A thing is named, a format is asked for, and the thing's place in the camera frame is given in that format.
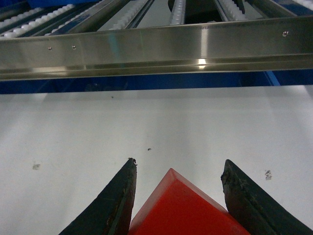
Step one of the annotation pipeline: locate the red magnetic block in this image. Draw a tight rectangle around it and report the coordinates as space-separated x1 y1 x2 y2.
129 168 248 235

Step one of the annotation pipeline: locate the white roller conveyor track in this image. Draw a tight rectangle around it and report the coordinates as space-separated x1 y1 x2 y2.
0 4 75 40

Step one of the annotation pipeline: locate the stainless steel shelf rail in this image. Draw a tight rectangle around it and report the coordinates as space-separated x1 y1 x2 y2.
0 16 313 81

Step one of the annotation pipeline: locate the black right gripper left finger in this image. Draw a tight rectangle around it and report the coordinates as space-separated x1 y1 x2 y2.
60 158 137 235

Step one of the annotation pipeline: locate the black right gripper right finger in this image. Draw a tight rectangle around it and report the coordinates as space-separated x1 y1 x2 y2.
221 159 313 235

